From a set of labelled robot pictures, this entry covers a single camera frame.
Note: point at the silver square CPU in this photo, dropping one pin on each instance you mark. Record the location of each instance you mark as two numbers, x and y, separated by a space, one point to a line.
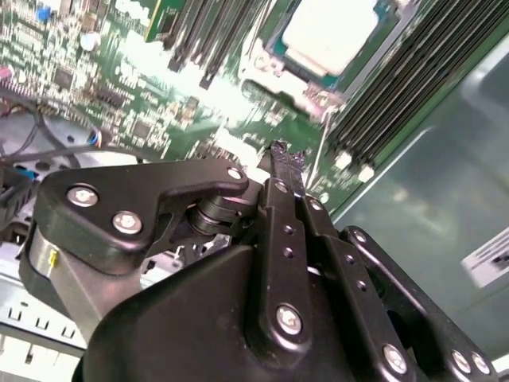
330 32

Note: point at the metal socket cover frame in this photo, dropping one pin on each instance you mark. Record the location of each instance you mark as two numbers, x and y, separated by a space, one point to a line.
318 99

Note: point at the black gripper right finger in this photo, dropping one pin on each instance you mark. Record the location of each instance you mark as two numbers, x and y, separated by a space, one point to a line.
350 278

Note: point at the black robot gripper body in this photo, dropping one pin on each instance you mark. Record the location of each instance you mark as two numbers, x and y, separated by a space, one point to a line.
179 338

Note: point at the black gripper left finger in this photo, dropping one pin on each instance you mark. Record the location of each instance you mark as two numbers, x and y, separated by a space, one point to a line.
278 278

